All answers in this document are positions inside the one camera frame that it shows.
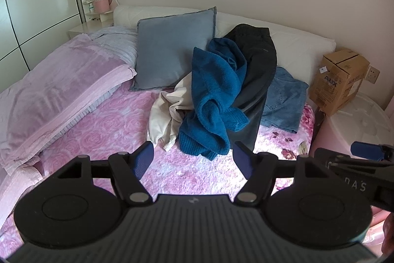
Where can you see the pink tissue box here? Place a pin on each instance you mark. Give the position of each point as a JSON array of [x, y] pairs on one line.
[[101, 6]]

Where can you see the grey blue cushion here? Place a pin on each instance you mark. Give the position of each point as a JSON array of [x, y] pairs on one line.
[[165, 47]]

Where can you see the black trousers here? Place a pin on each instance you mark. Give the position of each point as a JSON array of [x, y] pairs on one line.
[[258, 48]]

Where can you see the white padded headboard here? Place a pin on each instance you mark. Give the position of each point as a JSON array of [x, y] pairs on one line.
[[299, 52]]

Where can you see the white shelf organizer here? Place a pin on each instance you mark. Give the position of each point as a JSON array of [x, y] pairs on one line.
[[90, 14]]

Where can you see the person's right hand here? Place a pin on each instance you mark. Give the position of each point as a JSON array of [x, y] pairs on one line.
[[388, 230]]

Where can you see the white nightstand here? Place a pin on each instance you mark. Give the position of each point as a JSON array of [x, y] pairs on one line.
[[89, 27]]

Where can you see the blue knit sweater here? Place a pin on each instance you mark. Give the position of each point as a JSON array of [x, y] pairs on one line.
[[217, 74]]

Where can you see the cardboard AUX box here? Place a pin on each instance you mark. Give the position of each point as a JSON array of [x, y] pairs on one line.
[[338, 80]]

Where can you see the blue denim jeans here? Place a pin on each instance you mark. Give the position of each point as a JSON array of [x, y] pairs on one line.
[[286, 98]]

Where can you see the white round side table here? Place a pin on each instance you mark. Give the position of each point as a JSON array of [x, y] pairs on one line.
[[359, 120]]

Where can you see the pink pillow near cushion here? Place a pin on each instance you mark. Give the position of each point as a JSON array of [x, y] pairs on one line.
[[59, 88]]

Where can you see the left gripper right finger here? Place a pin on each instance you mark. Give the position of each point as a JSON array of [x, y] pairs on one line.
[[259, 171]]

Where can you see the wall power socket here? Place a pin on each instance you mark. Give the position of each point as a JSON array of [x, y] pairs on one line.
[[372, 74]]

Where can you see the beige crumpled garment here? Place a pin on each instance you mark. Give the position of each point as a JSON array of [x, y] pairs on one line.
[[168, 112]]

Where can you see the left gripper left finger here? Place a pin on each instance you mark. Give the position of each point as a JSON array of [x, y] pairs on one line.
[[127, 171]]

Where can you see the white wardrobe sliding doors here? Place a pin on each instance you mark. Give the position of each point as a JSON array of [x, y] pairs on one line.
[[30, 31]]

